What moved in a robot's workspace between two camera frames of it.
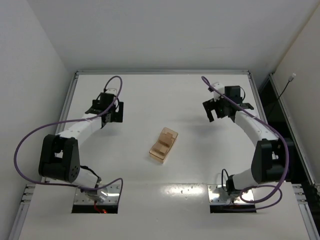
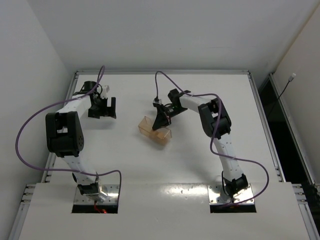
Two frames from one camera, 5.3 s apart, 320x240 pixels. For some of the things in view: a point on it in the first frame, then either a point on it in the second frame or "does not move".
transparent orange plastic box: [160, 148] → [161, 136]
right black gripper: [213, 105] → [162, 113]
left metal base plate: [109, 194] does not move
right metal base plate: [217, 195] does not move
